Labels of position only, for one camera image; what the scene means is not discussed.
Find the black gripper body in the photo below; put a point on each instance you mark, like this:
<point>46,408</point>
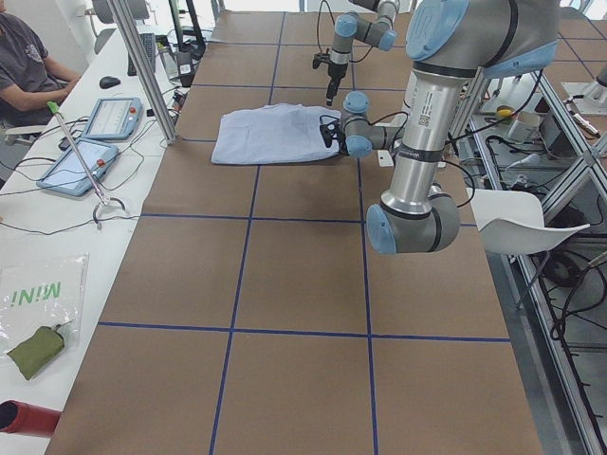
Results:
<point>336,71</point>

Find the light blue striped shirt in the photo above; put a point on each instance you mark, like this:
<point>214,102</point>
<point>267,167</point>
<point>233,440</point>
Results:
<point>273,134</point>

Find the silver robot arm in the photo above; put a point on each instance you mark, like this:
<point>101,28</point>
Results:
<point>448,43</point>
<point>350,27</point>

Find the teach pendant near shirt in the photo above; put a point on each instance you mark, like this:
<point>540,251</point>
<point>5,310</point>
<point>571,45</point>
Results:
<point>113,119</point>

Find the black computer mouse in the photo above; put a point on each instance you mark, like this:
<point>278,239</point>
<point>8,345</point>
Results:
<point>107,82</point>

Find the white plastic chair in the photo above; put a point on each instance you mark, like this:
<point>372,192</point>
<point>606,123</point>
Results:
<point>511,223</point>

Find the pink reacher grabber stick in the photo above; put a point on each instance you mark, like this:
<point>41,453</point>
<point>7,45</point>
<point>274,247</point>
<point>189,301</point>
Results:
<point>105,200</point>

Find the teach pendant far side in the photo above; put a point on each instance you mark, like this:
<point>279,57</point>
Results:
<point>67,174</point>

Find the seated person grey shirt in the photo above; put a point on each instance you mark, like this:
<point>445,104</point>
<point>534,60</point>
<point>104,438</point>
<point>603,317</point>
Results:
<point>30,78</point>

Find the clear plastic bag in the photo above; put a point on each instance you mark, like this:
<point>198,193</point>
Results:
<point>47,293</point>

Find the green fabric pouch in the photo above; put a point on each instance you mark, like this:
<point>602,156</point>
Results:
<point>34,353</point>

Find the red cylinder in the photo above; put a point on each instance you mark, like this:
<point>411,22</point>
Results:
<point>26,419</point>

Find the aluminium frame post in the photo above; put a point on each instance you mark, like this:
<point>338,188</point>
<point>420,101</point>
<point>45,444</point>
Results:
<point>125,21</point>

